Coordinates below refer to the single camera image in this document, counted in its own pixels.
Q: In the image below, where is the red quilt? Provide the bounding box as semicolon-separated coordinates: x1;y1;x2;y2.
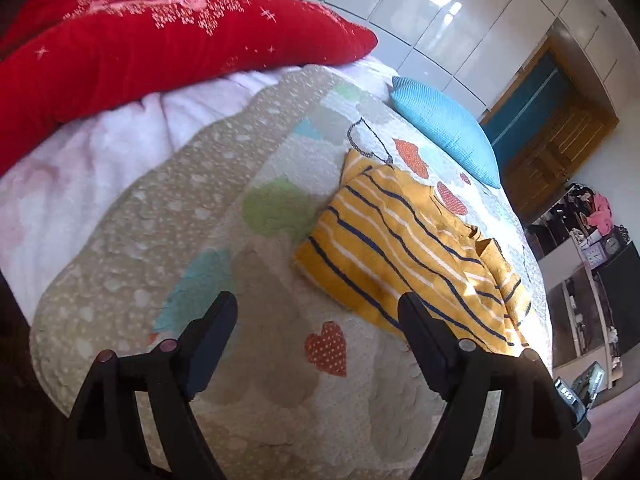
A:
0;0;378;176

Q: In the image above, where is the beige heart print bedspread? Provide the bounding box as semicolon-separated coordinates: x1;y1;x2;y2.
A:
30;64;553;480

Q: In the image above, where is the white glossy wardrobe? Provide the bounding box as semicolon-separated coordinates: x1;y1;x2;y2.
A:
235;0;623;121

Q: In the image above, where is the brown wooden door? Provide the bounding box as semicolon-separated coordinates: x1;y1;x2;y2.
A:
479;36;621;221

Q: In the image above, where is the white cabinet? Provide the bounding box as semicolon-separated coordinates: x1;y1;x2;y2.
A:
540;240;640;381

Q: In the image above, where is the light blue pillow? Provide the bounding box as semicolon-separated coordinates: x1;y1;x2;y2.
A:
390;76;502;190

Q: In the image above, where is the pink cloth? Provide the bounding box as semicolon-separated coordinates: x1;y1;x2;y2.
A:
586;194;615;233

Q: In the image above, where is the yellow striped knit sweater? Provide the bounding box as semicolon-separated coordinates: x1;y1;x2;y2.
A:
292;149;533;356

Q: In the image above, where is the white pink fleece blanket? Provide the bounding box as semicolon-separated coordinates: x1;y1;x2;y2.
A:
0;55;396;321

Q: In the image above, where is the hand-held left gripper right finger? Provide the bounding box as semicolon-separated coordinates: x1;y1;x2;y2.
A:
397;292;583;480

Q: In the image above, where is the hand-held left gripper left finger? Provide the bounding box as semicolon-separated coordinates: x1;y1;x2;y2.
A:
67;291;238;480

